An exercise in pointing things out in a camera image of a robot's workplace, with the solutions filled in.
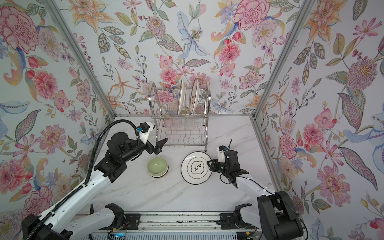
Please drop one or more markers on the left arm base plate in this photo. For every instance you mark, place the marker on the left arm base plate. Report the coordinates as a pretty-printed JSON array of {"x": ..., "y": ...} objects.
[{"x": 126, "y": 222}]

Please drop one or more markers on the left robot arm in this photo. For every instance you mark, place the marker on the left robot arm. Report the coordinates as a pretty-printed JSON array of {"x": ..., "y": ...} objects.
[{"x": 57, "y": 223}]

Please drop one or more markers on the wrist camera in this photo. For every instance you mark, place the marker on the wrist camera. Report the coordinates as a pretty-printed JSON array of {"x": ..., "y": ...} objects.
[
  {"x": 221, "y": 153},
  {"x": 144, "y": 130}
]

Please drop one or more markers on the white plate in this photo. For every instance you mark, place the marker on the white plate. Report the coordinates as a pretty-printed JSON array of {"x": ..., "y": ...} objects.
[{"x": 194, "y": 168}]

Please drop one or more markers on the brown rimmed plate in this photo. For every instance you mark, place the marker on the brown rimmed plate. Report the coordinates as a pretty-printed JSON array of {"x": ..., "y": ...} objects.
[{"x": 194, "y": 99}]

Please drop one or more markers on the chrome two-tier dish rack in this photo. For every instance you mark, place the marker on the chrome two-tier dish rack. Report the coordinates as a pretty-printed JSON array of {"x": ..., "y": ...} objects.
[{"x": 183, "y": 130}]

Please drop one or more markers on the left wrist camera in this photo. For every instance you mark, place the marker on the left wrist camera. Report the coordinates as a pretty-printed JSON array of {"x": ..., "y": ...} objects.
[{"x": 144, "y": 130}]

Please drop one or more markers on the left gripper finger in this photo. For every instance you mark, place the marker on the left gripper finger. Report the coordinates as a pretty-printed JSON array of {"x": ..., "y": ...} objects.
[
  {"x": 151, "y": 149},
  {"x": 159, "y": 146}
]

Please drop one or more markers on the pale green bowl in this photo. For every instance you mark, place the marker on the pale green bowl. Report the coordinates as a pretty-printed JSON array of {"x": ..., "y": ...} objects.
[{"x": 157, "y": 165}]

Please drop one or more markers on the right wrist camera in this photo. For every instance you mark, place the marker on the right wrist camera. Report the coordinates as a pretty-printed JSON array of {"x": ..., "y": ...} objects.
[{"x": 221, "y": 153}]

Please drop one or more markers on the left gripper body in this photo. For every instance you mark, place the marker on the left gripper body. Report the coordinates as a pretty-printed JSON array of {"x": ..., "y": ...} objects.
[{"x": 135, "y": 151}]

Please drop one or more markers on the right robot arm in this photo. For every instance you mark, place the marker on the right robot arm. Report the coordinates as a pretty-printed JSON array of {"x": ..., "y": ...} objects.
[{"x": 274, "y": 215}]

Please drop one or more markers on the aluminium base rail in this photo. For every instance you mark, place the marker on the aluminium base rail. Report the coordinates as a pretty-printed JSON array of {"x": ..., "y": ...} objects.
[{"x": 180, "y": 222}]

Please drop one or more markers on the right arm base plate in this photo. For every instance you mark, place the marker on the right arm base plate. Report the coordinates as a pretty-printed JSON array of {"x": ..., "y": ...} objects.
[{"x": 228, "y": 221}]

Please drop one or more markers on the patterned plate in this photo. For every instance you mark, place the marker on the patterned plate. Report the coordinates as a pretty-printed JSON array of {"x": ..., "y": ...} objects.
[{"x": 182, "y": 94}]

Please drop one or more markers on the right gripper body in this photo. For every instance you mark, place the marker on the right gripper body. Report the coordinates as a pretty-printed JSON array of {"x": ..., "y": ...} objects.
[{"x": 224, "y": 169}]

